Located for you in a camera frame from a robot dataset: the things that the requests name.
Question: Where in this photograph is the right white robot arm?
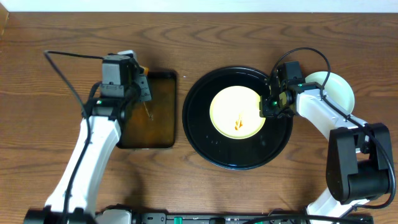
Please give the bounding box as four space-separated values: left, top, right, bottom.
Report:
260 79 397 223

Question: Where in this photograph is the yellow plate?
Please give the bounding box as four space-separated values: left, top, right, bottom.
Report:
210 86 266 140

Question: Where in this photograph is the round black tray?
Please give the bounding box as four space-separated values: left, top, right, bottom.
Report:
182 67 293 170

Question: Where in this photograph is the light green plate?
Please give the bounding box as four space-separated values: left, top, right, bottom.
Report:
305 71 355 113

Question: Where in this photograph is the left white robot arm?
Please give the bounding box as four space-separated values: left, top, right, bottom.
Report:
24 50 152 223

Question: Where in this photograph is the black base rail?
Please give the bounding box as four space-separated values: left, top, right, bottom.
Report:
95 204 374 224

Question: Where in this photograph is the orange green sponge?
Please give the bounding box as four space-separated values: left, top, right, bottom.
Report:
140 67 149 76

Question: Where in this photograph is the rectangular black water tray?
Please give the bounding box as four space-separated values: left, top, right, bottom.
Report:
117 70 177 149

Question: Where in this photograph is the right black cable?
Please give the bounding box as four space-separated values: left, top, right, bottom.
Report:
269 47 397 210

